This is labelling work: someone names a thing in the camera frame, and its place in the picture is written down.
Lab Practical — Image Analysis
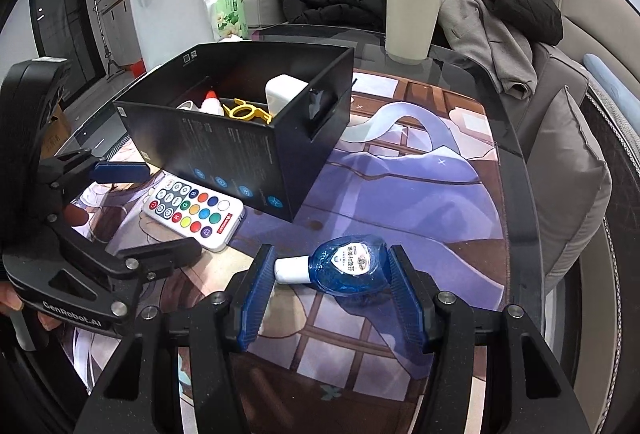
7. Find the brown cardboard box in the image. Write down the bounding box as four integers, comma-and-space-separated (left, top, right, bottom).
40, 98, 71, 159

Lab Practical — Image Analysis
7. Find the white glue bottle red cap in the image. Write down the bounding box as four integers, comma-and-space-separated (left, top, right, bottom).
200, 90, 226, 116

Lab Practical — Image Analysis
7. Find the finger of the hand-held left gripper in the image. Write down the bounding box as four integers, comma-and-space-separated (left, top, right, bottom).
50, 213, 203, 282
37, 150, 152, 187

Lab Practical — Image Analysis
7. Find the printed table mat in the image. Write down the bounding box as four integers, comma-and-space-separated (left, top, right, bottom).
70, 68, 506, 434

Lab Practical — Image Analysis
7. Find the black cardboard box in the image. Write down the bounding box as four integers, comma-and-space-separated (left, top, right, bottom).
113, 42, 355, 223

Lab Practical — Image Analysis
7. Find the dark glass door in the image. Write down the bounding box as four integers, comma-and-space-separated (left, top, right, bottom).
28, 0, 98, 102

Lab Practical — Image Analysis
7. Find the grey cushion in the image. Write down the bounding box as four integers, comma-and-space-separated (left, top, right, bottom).
525, 88, 613, 289

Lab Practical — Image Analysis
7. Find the beige cup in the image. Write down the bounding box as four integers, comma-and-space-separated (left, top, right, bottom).
384, 0, 443, 64

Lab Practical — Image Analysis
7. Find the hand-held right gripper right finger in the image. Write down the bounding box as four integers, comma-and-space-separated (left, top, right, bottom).
389, 244, 576, 434

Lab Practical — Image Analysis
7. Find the grey coat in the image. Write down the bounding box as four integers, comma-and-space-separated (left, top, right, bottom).
437, 0, 538, 97

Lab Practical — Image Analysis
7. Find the white floor appliance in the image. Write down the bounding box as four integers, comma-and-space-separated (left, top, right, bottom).
127, 0, 216, 69

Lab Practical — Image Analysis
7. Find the person's left hand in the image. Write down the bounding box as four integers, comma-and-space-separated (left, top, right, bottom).
0, 205, 88, 315

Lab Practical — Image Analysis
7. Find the white remote control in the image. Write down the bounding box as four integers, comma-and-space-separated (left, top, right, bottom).
141, 175, 247, 251

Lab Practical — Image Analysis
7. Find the blue eye drop bottle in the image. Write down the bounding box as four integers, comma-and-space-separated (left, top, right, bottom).
274, 235, 390, 297

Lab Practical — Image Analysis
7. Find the light blue pillow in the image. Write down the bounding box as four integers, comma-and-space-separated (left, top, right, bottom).
582, 52, 640, 99

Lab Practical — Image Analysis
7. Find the white charger adapter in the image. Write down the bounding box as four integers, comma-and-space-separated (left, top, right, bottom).
265, 74, 310, 119

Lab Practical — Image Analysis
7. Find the yellow plastic tool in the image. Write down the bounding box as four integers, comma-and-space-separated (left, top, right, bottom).
223, 98, 274, 123

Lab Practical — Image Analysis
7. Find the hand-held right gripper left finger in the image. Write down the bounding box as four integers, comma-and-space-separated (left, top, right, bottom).
87, 244, 277, 434

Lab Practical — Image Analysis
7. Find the mop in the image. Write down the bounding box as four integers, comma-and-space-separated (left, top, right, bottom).
91, 0, 126, 77

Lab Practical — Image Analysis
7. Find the green wet wipes pack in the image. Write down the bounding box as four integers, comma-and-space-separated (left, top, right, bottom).
205, 0, 248, 42

